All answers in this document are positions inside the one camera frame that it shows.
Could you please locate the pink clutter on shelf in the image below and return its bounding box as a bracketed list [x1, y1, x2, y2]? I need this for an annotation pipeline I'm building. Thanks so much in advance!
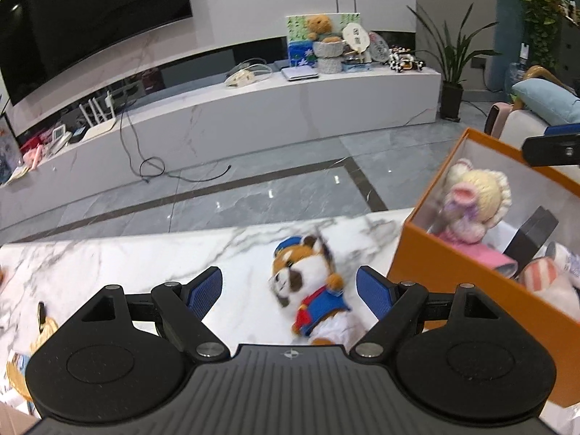
[18, 127, 73, 168]

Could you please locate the grey woven basket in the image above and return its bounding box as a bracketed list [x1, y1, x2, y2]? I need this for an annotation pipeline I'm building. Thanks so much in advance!
[314, 38, 346, 74]

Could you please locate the silver laptop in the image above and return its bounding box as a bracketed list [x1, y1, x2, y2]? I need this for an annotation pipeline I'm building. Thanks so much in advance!
[280, 66, 320, 82]

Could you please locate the clear water bottle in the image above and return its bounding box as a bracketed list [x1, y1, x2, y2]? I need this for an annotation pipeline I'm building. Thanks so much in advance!
[505, 61, 529, 96]

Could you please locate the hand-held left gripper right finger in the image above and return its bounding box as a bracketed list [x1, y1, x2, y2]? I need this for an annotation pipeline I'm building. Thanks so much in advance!
[350, 265, 498, 360]

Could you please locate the white router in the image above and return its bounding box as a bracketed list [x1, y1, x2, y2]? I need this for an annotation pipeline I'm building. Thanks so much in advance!
[79, 91, 119, 140]

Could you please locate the green picture card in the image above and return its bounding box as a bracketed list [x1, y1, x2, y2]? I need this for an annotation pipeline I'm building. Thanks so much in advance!
[285, 11, 362, 45]

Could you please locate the black television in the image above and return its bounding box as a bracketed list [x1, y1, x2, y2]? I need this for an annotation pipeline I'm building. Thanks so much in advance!
[0, 0, 193, 107]

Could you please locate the patterned round hand fan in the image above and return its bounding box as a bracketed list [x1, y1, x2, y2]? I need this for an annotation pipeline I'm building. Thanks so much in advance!
[368, 32, 390, 63]

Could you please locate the pink white striped cloth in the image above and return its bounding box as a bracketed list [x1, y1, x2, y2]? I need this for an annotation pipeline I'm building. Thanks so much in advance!
[519, 257, 580, 318]

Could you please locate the white printed tube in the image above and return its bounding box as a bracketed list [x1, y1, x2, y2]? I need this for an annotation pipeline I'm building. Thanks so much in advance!
[544, 241, 580, 291]

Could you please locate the white armchair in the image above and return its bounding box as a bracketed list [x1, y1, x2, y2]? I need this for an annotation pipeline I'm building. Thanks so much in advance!
[485, 102, 580, 151]

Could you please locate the brown teddy bear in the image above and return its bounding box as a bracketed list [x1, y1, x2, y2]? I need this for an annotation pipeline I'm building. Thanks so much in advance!
[304, 14, 340, 42]

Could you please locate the long-leaf potted plant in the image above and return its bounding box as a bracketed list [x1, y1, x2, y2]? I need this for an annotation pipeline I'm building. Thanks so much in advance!
[406, 4, 501, 121]

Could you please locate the checkered toy car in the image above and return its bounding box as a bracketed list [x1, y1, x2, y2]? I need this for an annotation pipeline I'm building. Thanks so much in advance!
[387, 52, 427, 73]

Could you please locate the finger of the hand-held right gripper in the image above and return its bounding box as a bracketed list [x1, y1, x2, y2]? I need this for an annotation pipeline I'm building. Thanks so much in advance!
[521, 123, 580, 167]

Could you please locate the black cable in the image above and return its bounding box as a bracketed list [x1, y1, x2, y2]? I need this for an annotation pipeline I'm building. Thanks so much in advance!
[119, 113, 232, 186]

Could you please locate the pink card holder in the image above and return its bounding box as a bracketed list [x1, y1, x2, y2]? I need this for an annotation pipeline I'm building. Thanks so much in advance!
[437, 231, 518, 277]

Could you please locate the plush dog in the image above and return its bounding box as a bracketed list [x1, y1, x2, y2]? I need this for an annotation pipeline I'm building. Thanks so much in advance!
[270, 234, 354, 346]

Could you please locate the light blue pillow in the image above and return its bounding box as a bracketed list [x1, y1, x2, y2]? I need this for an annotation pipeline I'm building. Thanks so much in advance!
[512, 78, 580, 125]

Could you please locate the bushy green plant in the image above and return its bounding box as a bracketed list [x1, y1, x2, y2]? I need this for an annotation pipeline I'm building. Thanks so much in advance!
[498, 0, 567, 71]

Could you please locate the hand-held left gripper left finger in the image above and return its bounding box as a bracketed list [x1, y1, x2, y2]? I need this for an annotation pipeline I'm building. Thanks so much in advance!
[82, 266, 229, 364]

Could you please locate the white round hand fan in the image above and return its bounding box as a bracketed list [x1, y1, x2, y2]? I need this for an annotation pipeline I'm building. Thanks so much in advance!
[341, 25, 369, 63]

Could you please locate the white marble tv cabinet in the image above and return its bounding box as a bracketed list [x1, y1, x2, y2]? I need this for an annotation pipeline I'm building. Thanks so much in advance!
[0, 66, 442, 232]

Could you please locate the cream crocheted bunny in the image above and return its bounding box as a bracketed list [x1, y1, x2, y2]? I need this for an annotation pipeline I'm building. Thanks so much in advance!
[430, 158, 513, 243]

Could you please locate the orange storage box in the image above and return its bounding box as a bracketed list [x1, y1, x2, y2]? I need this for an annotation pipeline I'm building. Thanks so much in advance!
[387, 128, 580, 409]

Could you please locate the dark grey box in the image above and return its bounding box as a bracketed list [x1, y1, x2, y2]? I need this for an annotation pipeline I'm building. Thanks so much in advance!
[502, 206, 559, 277]

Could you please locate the blue tissue box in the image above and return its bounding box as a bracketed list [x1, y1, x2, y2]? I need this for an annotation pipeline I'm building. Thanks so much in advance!
[287, 40, 316, 70]

